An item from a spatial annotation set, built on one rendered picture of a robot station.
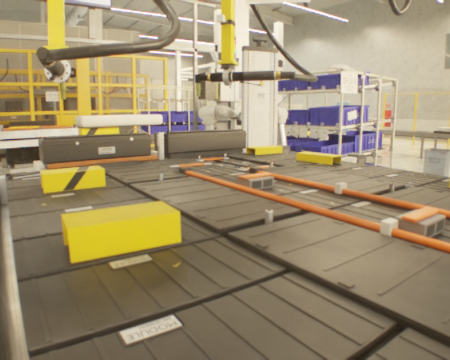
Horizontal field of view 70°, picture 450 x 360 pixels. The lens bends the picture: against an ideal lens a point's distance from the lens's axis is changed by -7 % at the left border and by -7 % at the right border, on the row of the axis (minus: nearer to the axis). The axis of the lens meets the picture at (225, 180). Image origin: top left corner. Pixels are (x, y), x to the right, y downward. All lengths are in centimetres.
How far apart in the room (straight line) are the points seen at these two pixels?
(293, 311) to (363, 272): 11
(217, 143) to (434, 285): 133
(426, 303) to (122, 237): 35
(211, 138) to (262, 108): 164
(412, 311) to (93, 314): 29
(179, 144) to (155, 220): 107
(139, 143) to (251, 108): 185
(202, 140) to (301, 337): 134
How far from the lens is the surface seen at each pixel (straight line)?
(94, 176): 90
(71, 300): 38
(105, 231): 45
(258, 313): 33
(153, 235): 48
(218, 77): 173
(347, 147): 404
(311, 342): 30
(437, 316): 36
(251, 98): 315
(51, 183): 88
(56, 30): 128
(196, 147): 156
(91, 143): 139
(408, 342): 33
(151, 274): 41
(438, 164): 726
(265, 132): 322
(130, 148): 143
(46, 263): 47
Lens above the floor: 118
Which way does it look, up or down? 11 degrees down
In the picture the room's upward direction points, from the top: straight up
